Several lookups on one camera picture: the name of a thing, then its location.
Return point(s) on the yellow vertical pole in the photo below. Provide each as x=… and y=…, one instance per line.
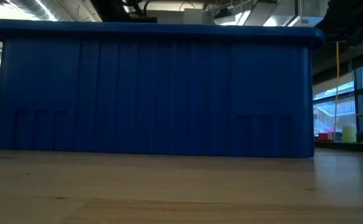
x=337, y=62

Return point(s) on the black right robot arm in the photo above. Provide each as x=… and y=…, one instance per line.
x=349, y=15

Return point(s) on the yellow-green container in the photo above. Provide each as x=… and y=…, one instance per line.
x=349, y=134

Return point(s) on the red box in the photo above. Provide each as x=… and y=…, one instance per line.
x=322, y=136

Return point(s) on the corrugated silver ceiling duct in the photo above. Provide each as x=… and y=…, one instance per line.
x=35, y=7

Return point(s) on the glass window wall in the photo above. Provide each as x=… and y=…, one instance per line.
x=324, y=115

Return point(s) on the blue plastic bin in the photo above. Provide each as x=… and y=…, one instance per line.
x=156, y=93

